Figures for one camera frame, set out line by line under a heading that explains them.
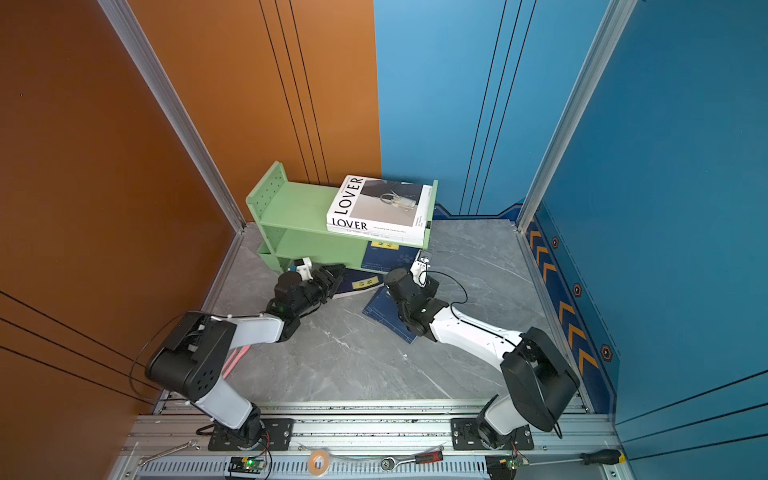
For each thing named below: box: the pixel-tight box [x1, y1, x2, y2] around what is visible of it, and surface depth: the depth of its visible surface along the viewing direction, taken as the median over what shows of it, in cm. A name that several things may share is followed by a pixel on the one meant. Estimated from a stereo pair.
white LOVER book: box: [326, 175, 432, 234], surface depth 81 cm
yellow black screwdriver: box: [529, 449, 626, 466], surface depth 70 cm
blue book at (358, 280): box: [332, 268, 387, 299], surface depth 102 cm
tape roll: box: [308, 449, 330, 477], surface depth 71 cm
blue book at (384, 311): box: [362, 286, 418, 345], surface depth 95 cm
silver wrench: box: [138, 440, 201, 466], surface depth 73 cm
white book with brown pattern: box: [327, 225, 424, 247], surface depth 80 cm
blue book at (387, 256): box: [361, 241, 420, 272], surface depth 95 cm
